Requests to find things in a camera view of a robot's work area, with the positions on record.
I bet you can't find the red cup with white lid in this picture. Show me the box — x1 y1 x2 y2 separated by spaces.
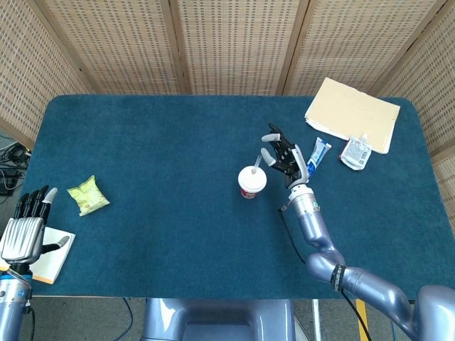
237 166 268 200

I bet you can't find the beige paper folder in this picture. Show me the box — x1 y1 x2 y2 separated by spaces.
304 77 401 155

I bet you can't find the woven bamboo folding screen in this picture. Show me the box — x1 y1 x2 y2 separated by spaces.
0 0 455 207

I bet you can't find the black cable bundle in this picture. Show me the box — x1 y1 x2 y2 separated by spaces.
0 141 32 196

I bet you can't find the blue floor cable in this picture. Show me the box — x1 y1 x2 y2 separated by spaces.
122 298 134 341

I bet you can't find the green snack packet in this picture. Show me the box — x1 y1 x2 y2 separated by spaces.
67 175 111 217

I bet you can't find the white red spout pouch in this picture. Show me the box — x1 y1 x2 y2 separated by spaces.
339 134 373 171

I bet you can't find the blue white toothpaste tube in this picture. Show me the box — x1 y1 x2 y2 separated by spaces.
306 136 332 178

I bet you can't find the blue felt table cover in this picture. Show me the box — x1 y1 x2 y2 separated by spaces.
23 94 449 300

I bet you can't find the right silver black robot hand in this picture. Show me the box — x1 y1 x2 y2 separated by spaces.
261 122 309 189

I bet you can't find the white table leg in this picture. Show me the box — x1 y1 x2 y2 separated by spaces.
311 299 323 341

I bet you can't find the white notepad with orange edge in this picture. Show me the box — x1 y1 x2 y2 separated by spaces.
0 227 76 286

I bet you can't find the blue-grey robot torso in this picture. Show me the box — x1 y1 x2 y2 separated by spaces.
141 298 296 341

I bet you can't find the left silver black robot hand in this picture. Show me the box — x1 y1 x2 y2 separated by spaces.
1 185 71 266

